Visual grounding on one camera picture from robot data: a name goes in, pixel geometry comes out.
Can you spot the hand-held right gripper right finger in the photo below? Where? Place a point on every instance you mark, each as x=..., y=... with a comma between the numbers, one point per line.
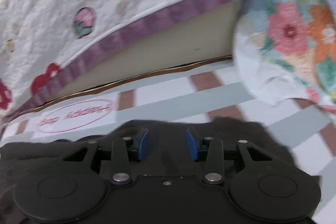
x=191, y=145

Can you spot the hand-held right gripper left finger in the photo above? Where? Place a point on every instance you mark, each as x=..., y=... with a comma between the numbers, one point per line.
x=142, y=145

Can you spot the dark brown knit sweater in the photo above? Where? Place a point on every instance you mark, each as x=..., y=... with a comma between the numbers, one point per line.
x=168, y=140

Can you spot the checked dog print mat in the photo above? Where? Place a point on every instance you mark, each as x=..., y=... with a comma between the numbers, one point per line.
x=170, y=108

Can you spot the beige bed base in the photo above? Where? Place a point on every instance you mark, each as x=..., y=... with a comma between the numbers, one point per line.
x=170, y=50

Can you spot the floral patchwork quilt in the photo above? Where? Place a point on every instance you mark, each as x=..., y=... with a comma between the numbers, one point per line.
x=288, y=29

